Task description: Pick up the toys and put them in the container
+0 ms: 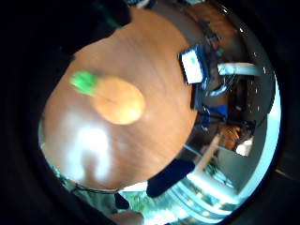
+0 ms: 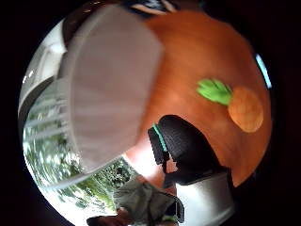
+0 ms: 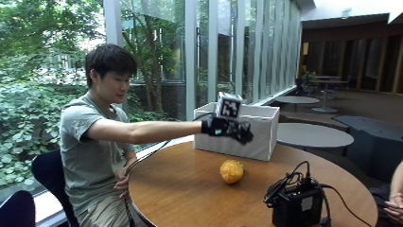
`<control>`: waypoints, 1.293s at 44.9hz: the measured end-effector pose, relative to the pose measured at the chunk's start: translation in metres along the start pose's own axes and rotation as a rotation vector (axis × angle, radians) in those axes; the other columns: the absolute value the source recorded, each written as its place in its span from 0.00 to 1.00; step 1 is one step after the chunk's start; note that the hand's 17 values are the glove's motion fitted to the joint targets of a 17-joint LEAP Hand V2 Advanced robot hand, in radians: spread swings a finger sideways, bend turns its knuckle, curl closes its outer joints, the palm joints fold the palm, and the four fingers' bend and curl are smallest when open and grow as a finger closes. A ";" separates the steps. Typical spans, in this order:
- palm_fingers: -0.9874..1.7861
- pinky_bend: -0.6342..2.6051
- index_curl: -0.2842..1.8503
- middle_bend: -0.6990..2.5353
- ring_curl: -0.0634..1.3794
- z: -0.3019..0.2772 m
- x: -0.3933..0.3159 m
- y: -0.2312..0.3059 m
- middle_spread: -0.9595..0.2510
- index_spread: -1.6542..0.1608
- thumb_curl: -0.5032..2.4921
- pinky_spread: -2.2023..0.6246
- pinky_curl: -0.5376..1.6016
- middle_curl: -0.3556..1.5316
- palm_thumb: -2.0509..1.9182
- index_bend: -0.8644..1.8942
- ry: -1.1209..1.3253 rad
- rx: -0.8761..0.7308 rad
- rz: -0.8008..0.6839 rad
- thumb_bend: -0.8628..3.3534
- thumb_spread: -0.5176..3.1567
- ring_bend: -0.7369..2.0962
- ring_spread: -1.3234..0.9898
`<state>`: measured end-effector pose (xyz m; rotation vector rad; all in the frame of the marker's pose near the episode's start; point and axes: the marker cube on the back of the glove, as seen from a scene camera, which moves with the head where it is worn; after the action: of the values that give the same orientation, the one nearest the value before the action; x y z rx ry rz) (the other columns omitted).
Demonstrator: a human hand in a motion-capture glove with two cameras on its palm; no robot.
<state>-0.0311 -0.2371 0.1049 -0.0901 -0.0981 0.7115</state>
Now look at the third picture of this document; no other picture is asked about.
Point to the white fabric storage box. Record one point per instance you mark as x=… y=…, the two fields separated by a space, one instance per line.
x=260 y=135

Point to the white marker cube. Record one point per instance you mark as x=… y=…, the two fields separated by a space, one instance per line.
x=229 y=106

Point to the yellow mango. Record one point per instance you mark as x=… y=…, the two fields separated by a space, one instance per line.
x=232 y=171

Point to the grey round table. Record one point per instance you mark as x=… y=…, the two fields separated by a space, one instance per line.
x=313 y=135

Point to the black electronics box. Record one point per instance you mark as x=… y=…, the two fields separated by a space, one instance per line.
x=297 y=206

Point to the dark grey sofa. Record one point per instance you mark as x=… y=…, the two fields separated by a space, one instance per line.
x=374 y=145

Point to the the person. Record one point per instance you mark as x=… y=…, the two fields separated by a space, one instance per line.
x=89 y=151

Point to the dark blue chair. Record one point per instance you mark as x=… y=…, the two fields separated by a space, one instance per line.
x=52 y=179

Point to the round pedestal table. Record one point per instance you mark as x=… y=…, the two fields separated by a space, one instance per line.
x=325 y=91

